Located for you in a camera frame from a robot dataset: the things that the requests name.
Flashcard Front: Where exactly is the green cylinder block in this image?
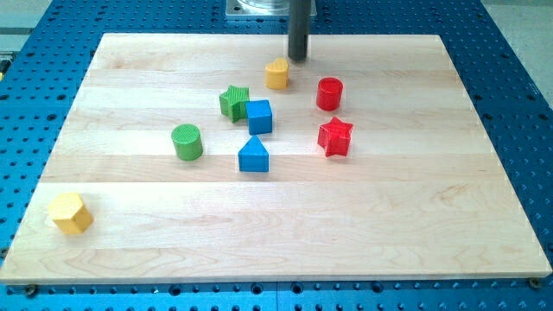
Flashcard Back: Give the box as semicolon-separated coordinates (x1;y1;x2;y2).
171;124;203;161

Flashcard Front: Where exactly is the blue cube block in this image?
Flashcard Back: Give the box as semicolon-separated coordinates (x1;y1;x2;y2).
245;99;273;135

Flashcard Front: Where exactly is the green star block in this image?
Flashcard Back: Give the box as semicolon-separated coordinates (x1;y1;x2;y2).
219;85;250;123

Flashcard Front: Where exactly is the yellow heart block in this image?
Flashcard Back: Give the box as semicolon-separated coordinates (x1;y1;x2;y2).
264;58;289;90

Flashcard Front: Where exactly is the blue triangle block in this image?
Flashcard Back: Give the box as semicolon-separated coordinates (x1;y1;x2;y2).
238;136;270;173

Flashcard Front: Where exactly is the red cylinder block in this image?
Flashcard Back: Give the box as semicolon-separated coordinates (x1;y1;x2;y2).
316;77;343;111

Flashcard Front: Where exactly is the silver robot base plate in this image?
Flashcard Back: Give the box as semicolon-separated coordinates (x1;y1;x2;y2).
224;0;290;20

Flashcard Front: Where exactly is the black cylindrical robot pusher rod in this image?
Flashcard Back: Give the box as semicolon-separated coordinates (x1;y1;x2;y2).
288;0;311;62

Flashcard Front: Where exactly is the yellow hexagon block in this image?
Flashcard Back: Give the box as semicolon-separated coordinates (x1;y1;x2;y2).
48;193;94;235

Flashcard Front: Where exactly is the red star block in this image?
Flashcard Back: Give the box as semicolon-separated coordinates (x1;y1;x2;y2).
317;117;353;157

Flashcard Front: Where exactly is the light wooden board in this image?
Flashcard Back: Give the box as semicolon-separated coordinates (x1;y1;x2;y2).
1;33;551;284

